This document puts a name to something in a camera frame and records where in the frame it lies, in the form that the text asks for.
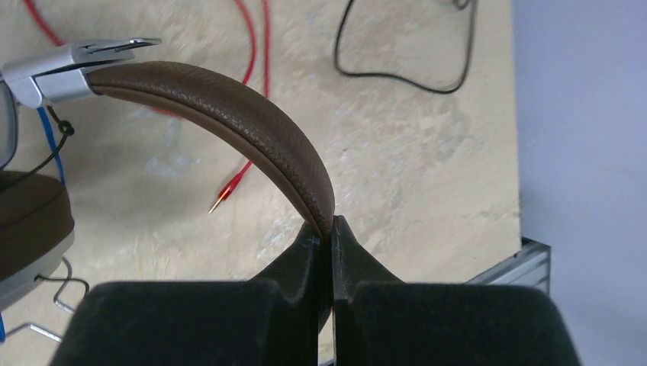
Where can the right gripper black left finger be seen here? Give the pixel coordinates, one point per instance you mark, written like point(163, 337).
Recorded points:
point(273, 318)

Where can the brown leather silver headphones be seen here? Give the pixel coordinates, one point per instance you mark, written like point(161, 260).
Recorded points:
point(222, 106)

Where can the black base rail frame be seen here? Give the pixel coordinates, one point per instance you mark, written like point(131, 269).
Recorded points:
point(530, 267)

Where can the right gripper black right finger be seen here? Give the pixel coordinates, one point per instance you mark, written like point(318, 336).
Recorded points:
point(381, 320)

